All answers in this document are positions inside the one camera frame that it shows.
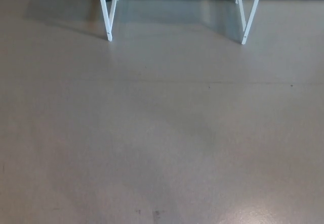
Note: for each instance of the white table leg frame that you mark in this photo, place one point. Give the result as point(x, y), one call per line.
point(104, 14)
point(252, 14)

